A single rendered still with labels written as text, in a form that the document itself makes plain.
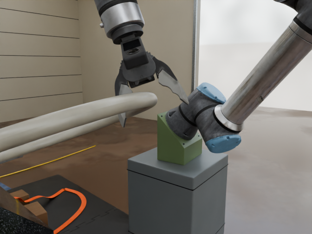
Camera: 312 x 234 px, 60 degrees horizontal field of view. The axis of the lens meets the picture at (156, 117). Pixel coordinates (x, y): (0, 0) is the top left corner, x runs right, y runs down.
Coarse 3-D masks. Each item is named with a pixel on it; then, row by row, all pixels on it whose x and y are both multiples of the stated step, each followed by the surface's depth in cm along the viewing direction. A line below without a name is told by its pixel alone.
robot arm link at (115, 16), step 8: (112, 8) 56; (120, 8) 56; (128, 8) 57; (136, 8) 58; (104, 16) 57; (112, 16) 56; (120, 16) 56; (128, 16) 56; (136, 16) 57; (104, 24) 58; (112, 24) 57; (120, 24) 56; (128, 24) 57; (136, 24) 59; (112, 32) 59
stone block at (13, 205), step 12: (0, 192) 138; (0, 204) 111; (12, 204) 126; (0, 216) 105; (12, 216) 109; (24, 216) 116; (36, 216) 132; (0, 228) 102; (12, 228) 107; (24, 228) 111; (36, 228) 116; (48, 228) 122
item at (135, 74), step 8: (120, 32) 57; (128, 32) 57; (136, 32) 59; (112, 40) 60; (120, 40) 61; (152, 56) 58; (152, 64) 57; (128, 72) 58; (136, 72) 58; (144, 72) 57; (152, 72) 57; (128, 80) 58; (136, 80) 58; (144, 80) 64; (152, 80) 63
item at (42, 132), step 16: (128, 96) 45; (144, 96) 49; (64, 112) 38; (80, 112) 38; (96, 112) 40; (112, 112) 42; (128, 112) 73; (16, 128) 35; (32, 128) 36; (48, 128) 36; (64, 128) 38; (80, 128) 81; (96, 128) 81; (0, 144) 35; (16, 144) 36; (32, 144) 77; (48, 144) 79; (0, 160) 70
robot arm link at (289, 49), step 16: (304, 0) 85; (304, 16) 84; (288, 32) 89; (304, 32) 85; (272, 48) 95; (288, 48) 90; (304, 48) 88; (272, 64) 94; (288, 64) 92; (256, 80) 100; (272, 80) 97; (240, 96) 106; (256, 96) 102; (208, 112) 121; (224, 112) 112; (240, 112) 108; (208, 128) 118; (224, 128) 112; (240, 128) 114; (208, 144) 117; (224, 144) 116
